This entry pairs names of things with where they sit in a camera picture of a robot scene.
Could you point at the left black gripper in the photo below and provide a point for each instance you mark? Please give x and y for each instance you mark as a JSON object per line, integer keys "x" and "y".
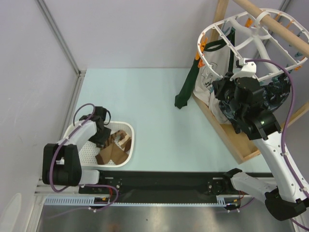
{"x": 101, "y": 141}

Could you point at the dark patterned garment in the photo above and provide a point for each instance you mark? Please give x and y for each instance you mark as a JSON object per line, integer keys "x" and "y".
{"x": 275, "y": 94}

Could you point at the wooden rod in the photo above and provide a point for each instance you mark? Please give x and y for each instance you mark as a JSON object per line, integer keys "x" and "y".
{"x": 272, "y": 21}

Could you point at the dark green sleeve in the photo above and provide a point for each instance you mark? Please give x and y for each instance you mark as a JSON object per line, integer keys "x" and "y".
{"x": 184, "y": 95}

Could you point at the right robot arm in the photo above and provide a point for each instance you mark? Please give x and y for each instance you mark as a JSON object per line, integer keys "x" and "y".
{"x": 289, "y": 196}

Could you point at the orange clothespin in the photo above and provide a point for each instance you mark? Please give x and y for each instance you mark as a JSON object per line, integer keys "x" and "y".
{"x": 200, "y": 63}

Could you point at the white round clip hanger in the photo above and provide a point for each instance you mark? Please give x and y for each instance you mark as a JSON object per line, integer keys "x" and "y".
{"x": 254, "y": 34}

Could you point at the brown socks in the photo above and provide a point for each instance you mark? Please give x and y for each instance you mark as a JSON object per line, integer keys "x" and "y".
{"x": 115, "y": 149}

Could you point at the aluminium corner profile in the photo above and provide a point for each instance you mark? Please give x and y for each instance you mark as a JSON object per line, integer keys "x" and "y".
{"x": 52, "y": 24}

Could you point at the wooden rack frame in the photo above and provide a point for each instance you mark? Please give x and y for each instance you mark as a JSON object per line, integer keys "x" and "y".
{"x": 241, "y": 148}

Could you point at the white perforated laundry basket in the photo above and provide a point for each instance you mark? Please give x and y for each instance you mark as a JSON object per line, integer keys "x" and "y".
{"x": 90, "y": 150}

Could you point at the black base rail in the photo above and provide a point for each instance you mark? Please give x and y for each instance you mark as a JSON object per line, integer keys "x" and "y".
{"x": 162, "y": 187}

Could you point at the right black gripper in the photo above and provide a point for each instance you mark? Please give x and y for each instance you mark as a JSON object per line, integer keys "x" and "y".
{"x": 222, "y": 89}

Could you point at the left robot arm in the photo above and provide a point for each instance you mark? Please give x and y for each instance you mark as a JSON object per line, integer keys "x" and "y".
{"x": 61, "y": 167}

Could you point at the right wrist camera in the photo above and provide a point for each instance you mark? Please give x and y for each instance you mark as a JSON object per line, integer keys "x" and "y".
{"x": 243, "y": 68}

